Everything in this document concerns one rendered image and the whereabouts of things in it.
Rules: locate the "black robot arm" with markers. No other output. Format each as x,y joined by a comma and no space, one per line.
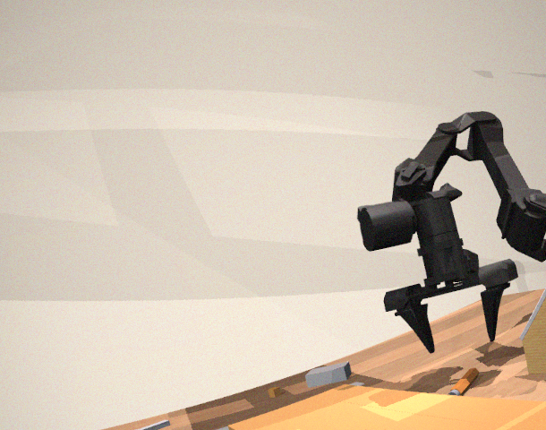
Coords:
416,208

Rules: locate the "brown wooden-handled awl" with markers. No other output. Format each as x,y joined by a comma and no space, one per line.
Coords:
464,383

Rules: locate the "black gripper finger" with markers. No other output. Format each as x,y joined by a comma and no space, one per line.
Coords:
490,304
417,319

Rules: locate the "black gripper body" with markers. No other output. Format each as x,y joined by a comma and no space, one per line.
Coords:
444,261

